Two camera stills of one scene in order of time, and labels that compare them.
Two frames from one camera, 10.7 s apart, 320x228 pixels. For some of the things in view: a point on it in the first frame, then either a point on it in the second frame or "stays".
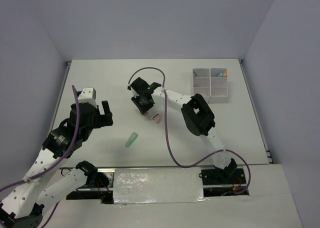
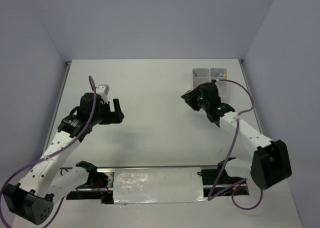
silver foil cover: (158, 185) stays
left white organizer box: (201, 84) stays
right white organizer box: (218, 86) stays
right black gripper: (143, 109) → (190, 98)
